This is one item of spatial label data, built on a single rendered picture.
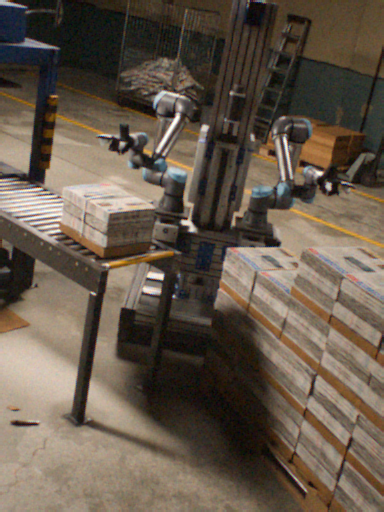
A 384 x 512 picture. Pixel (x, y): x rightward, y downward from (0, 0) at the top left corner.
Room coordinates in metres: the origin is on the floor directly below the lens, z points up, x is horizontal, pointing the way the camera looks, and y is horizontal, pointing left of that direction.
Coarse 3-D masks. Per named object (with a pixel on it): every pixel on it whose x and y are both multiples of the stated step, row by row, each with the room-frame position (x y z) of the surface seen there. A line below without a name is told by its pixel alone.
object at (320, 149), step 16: (320, 128) 9.79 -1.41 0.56; (336, 128) 10.06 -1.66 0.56; (272, 144) 9.97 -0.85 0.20; (304, 144) 9.70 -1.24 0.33; (320, 144) 9.54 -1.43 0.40; (336, 144) 9.48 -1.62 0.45; (352, 144) 9.78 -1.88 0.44; (304, 160) 9.63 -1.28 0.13; (320, 160) 9.50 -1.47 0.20; (336, 160) 9.53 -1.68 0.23; (352, 160) 9.84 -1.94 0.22
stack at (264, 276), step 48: (240, 288) 3.40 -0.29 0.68; (288, 288) 3.15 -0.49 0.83; (240, 336) 3.32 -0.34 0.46; (288, 336) 3.02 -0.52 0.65; (336, 336) 2.77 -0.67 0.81; (240, 384) 3.24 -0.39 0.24; (288, 384) 2.95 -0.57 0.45; (240, 432) 3.16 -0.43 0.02; (288, 432) 2.88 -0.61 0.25; (336, 432) 2.63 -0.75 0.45; (288, 480) 2.83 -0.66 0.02; (336, 480) 2.57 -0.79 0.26
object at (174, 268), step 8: (16, 176) 4.19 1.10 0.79; (24, 176) 4.19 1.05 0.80; (32, 184) 4.09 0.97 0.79; (40, 184) 4.09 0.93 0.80; (56, 192) 4.00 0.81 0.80; (152, 240) 3.52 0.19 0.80; (168, 248) 3.45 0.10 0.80; (176, 256) 3.39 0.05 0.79; (152, 264) 3.47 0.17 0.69; (160, 264) 3.43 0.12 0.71; (168, 264) 3.40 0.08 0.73; (176, 264) 3.40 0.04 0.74; (168, 272) 3.40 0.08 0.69; (176, 272) 3.41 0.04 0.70
